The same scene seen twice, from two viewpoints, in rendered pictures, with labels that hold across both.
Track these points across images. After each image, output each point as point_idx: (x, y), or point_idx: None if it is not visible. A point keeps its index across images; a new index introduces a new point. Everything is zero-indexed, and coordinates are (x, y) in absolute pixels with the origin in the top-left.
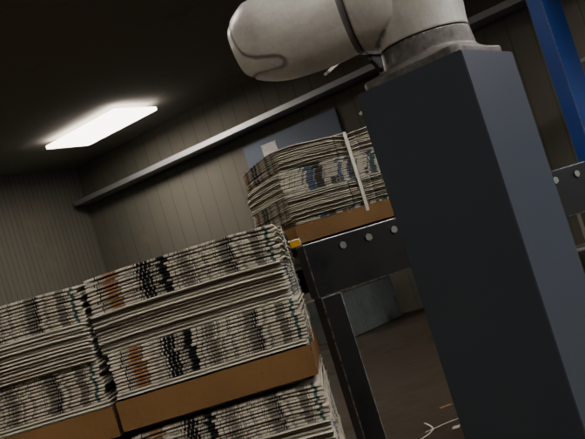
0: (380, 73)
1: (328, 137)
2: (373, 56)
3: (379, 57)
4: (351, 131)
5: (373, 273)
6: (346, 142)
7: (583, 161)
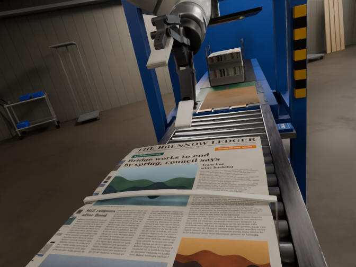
0: (181, 70)
1: (273, 221)
2: (183, 46)
3: (186, 50)
4: (267, 189)
5: None
6: (277, 215)
7: (285, 150)
